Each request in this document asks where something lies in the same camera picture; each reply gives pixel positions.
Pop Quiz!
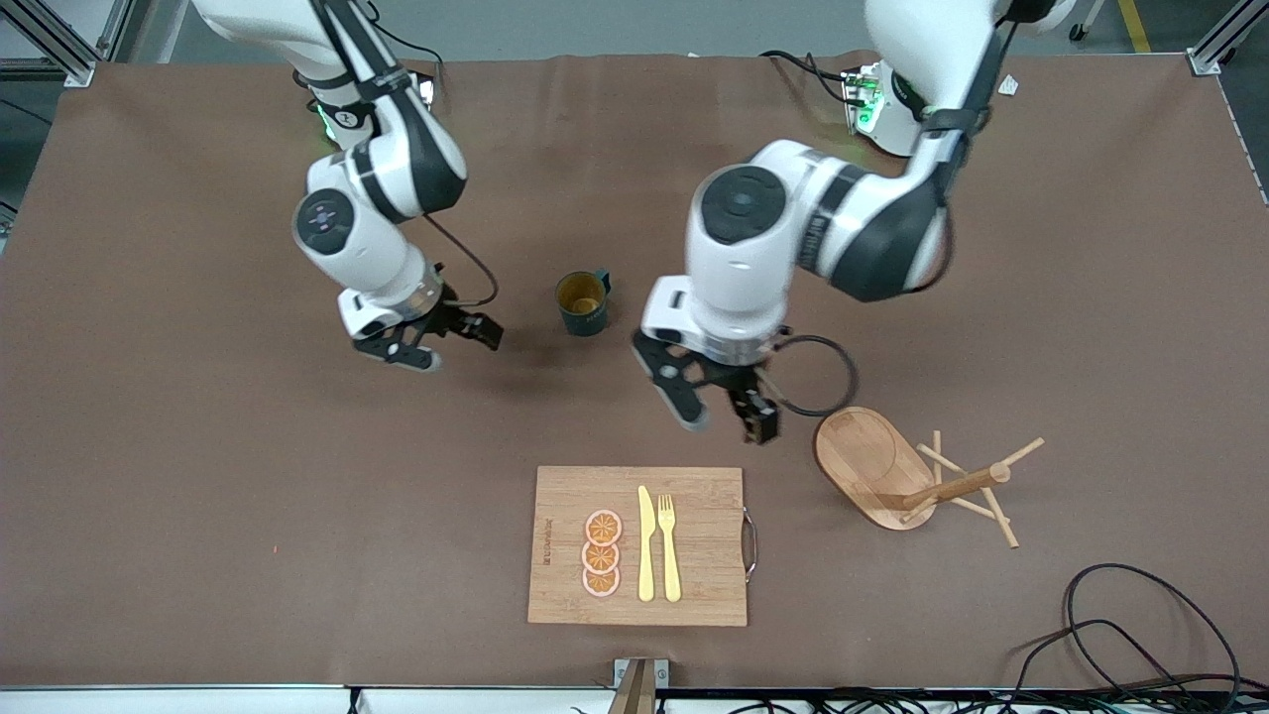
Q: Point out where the dark teal ribbed cup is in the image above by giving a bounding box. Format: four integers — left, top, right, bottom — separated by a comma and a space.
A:
554, 268, 613, 338

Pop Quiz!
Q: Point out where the wooden mug tree stand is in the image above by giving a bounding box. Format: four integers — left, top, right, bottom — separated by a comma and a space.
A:
813, 406, 1046, 549

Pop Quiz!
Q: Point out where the yellow plastic knife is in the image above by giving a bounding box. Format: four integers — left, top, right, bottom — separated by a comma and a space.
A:
637, 485, 656, 603

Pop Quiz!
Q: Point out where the yellow plastic fork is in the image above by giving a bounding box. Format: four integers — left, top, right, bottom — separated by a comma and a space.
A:
658, 494, 683, 603

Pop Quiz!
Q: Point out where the brown table cover sheet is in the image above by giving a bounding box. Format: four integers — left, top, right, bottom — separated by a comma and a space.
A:
0, 50, 1269, 692

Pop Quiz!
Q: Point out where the metal post mounting bracket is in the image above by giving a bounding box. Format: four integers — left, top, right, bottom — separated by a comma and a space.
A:
613, 657, 670, 690

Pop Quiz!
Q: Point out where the camera stand post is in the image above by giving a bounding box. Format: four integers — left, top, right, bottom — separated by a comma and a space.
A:
607, 659, 657, 714

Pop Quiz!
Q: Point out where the black looped cable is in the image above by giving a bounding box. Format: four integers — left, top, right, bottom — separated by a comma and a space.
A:
1009, 562, 1243, 700

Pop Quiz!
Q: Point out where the white table edge rail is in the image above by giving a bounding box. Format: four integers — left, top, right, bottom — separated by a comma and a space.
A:
0, 684, 616, 714

